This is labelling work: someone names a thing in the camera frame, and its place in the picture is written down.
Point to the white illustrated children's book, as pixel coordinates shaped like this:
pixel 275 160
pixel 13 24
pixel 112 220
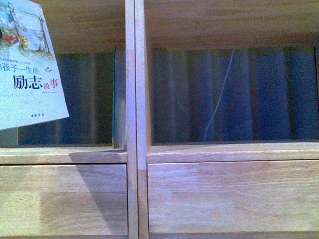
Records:
pixel 31 91

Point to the dark curtain behind shelf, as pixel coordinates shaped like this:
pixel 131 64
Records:
pixel 198 96

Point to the right wooden shelf unit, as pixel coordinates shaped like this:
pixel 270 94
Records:
pixel 198 25

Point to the wooden shelf unit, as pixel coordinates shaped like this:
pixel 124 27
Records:
pixel 80 27
pixel 198 25

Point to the left wooden shelf unit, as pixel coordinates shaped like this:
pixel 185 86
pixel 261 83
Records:
pixel 80 27

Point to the thin teal upright book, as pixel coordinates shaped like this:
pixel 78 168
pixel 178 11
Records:
pixel 119 100

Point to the left wooden drawer front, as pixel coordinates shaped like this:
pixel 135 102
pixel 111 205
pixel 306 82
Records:
pixel 63 200

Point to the wooden drawer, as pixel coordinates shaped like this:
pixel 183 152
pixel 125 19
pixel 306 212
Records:
pixel 63 200
pixel 234 197

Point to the right wooden drawer front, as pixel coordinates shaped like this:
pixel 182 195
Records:
pixel 234 197

